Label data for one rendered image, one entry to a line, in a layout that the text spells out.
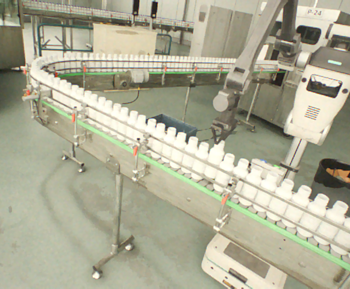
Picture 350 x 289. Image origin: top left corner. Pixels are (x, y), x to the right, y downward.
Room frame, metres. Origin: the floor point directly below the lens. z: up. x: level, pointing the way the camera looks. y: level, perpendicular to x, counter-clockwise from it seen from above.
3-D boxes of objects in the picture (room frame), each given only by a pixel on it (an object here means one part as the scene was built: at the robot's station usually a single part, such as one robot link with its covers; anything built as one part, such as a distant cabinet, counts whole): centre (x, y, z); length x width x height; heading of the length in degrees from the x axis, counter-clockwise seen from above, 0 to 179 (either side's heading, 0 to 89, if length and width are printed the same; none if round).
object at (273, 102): (5.03, -2.08, 1.00); 1.60 x 1.30 x 2.00; 131
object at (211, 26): (7.44, -0.43, 0.96); 0.82 x 0.50 x 1.91; 131
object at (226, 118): (0.93, -0.18, 1.31); 0.10 x 0.07 x 0.07; 149
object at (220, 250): (1.34, -0.71, 0.24); 0.68 x 0.53 x 0.41; 149
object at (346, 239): (0.65, -0.63, 1.08); 0.06 x 0.06 x 0.17
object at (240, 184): (0.86, -0.28, 1.08); 0.06 x 0.06 x 0.17
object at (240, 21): (8.03, -1.10, 0.96); 0.82 x 0.50 x 1.91; 131
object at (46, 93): (1.44, 0.87, 0.96); 0.23 x 0.10 x 0.27; 149
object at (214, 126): (0.91, -0.17, 1.24); 0.07 x 0.07 x 0.09; 59
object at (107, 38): (5.36, 1.34, 0.59); 1.10 x 0.62 x 1.18; 131
